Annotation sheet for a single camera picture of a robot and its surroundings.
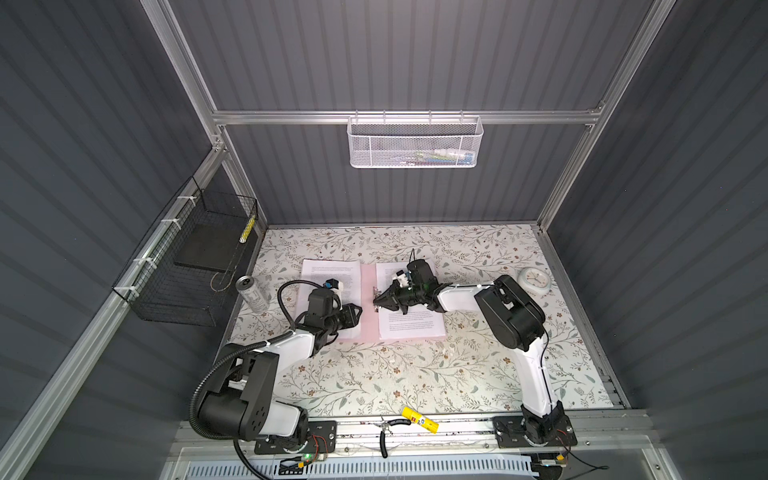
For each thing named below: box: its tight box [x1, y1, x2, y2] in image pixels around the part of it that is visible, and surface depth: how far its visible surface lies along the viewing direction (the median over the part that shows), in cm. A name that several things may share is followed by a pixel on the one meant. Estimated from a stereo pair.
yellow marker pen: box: [401, 406, 439, 434], surface depth 76 cm
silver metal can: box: [235, 275, 269, 314], surface depth 89 cm
